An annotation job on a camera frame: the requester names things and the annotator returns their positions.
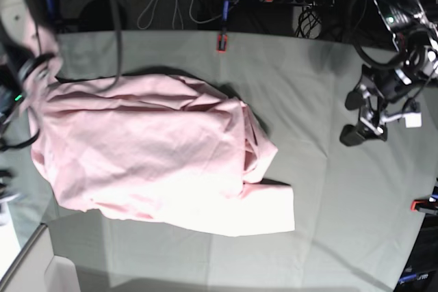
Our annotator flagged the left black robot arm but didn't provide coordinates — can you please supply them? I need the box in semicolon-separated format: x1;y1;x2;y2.
339;0;437;147

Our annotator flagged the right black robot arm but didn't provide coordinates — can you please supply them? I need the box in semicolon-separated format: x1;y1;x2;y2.
1;14;142;214

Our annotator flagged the white cable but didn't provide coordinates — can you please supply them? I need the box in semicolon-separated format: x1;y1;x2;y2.
109;0;223;29

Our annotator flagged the pink t-shirt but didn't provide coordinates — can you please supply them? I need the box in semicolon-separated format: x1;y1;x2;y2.
20;14;296;237

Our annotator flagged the red black clamp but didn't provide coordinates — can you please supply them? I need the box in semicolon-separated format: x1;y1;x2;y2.
411;195;438;216
216;0;229;53

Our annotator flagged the middle red black clamp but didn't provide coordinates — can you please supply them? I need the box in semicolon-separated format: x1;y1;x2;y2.
216;0;229;53

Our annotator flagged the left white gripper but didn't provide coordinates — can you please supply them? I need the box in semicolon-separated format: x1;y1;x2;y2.
339;72;423;146

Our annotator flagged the right red black clamp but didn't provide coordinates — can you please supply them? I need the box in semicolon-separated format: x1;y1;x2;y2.
411;195;438;216

